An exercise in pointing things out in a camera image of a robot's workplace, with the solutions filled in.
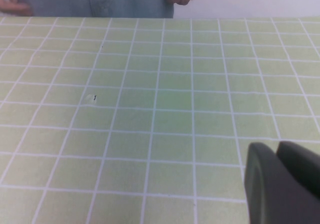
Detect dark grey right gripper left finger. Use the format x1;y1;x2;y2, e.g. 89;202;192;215
244;142;320;224

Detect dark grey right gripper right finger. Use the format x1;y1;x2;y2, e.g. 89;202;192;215
275;141;320;202

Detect person's right hand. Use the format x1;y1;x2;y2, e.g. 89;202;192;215
0;0;34;17

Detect green checkered tablecloth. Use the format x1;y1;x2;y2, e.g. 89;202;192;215
0;16;320;224

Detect blue jeans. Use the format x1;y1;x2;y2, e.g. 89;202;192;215
13;0;175;19

